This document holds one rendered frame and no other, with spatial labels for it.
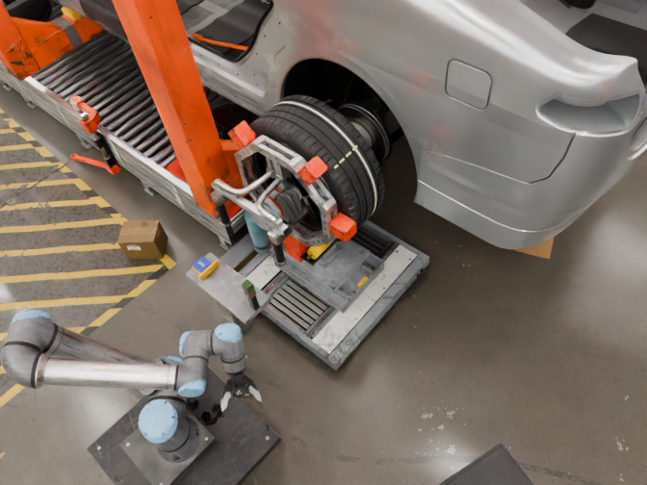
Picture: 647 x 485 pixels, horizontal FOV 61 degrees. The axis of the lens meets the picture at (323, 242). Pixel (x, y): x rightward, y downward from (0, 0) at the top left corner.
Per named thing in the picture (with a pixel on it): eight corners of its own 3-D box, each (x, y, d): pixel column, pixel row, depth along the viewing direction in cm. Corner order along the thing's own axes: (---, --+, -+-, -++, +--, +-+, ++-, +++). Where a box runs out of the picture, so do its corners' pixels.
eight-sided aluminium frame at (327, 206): (342, 255, 253) (334, 174, 209) (333, 265, 250) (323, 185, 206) (259, 201, 277) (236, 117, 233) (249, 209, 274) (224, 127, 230)
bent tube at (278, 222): (311, 198, 222) (308, 180, 213) (278, 228, 214) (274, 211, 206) (279, 179, 230) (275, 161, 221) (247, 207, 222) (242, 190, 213)
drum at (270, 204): (305, 207, 246) (301, 186, 234) (272, 237, 237) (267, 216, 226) (282, 192, 252) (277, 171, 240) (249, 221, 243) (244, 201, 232)
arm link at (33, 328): (169, 412, 232) (-9, 354, 184) (174, 372, 242) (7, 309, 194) (194, 402, 225) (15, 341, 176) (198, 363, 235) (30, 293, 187)
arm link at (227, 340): (215, 321, 202) (242, 319, 201) (220, 349, 207) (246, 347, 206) (210, 336, 193) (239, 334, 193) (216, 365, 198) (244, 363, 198)
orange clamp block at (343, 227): (341, 221, 234) (357, 232, 231) (328, 233, 231) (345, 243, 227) (340, 211, 229) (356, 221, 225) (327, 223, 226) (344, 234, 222)
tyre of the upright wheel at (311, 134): (262, 132, 281) (349, 226, 286) (228, 159, 271) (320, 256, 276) (301, 64, 221) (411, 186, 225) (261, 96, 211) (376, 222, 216)
